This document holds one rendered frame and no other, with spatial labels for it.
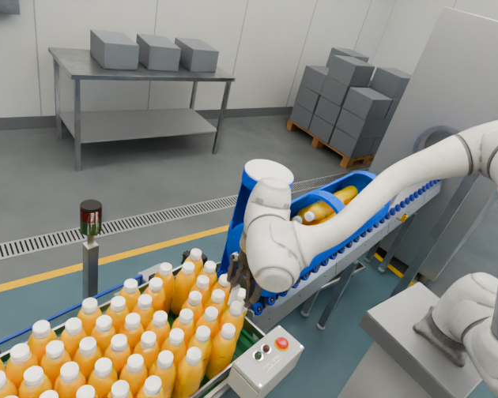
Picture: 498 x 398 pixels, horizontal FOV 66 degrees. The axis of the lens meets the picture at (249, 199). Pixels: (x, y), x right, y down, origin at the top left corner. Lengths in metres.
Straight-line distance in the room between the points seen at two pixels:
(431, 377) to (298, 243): 0.76
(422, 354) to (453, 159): 0.71
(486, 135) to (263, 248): 0.54
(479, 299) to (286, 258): 0.75
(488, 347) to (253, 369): 0.62
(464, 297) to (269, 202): 0.75
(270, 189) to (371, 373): 0.95
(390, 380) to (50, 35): 3.87
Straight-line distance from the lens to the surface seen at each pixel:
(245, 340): 1.41
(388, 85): 5.17
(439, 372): 1.43
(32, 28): 4.24
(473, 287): 1.38
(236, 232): 1.41
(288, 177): 2.11
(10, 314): 2.65
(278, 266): 0.75
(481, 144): 0.98
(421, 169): 0.95
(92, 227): 1.28
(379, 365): 1.59
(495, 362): 1.26
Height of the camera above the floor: 2.00
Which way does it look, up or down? 32 degrees down
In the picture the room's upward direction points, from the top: 15 degrees clockwise
